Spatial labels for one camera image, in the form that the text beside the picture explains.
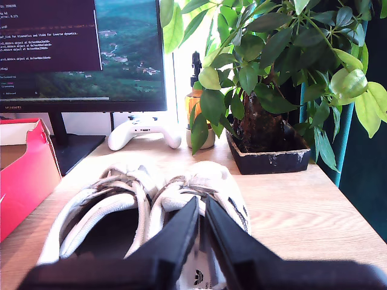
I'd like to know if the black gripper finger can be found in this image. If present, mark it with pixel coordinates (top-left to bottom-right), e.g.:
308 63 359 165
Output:
205 196 285 290
123 196 200 290

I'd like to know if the white black-striped sneaker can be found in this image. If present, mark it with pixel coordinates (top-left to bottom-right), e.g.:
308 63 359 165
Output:
147 159 252 290
36 163 160 266

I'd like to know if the red cardboard shoebox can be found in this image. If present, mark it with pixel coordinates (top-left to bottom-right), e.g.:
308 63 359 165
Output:
0 118 63 244

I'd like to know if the black rectangular planter tray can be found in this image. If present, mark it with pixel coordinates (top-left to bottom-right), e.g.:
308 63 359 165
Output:
225 120 312 176

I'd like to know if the small white pot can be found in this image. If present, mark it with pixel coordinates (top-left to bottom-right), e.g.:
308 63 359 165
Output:
185 125 216 150

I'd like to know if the white game controller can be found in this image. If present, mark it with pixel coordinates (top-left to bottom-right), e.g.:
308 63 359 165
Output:
107 116 183 152

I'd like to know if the amber pump bottle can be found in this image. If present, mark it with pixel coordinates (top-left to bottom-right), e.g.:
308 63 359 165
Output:
184 50 212 127

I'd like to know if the dark teal curtain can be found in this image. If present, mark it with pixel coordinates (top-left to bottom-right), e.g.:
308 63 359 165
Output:
298 0 387 242

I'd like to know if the green leafy houseplant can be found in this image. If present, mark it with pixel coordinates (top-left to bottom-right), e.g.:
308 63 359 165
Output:
159 0 387 173

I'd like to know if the wide black computer monitor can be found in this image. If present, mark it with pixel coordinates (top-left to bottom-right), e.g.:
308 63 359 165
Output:
0 0 168 178

